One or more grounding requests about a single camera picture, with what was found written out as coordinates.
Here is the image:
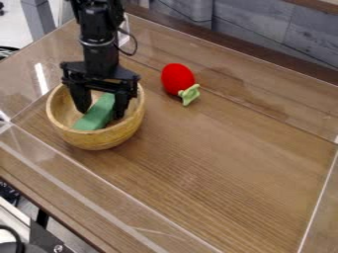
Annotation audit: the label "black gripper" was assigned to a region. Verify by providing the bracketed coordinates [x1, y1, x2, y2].
[59, 61, 141, 120]

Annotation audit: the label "green rectangular stick block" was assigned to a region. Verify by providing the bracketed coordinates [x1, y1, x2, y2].
[73, 93, 115, 130]

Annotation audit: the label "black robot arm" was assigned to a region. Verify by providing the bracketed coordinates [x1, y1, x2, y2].
[59, 0, 141, 120]

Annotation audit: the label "brown wooden bowl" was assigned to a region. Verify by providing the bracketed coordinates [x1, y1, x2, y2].
[47, 83, 146, 150]

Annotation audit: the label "red plush strawberry toy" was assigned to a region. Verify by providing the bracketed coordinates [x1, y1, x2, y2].
[162, 63, 201, 106]

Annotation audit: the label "clear acrylic corner bracket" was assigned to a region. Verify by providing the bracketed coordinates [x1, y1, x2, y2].
[118, 16, 130, 46]

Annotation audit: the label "grey table leg post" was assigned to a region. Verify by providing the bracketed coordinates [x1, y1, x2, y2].
[20, 0, 57, 41]

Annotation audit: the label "clear acrylic tray wall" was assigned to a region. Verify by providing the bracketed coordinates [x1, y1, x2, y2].
[0, 121, 222, 253]

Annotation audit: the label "black metal bracket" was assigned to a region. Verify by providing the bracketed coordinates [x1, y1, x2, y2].
[26, 221, 75, 253]

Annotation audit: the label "black cable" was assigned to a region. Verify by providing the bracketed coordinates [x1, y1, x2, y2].
[0, 224, 28, 253]

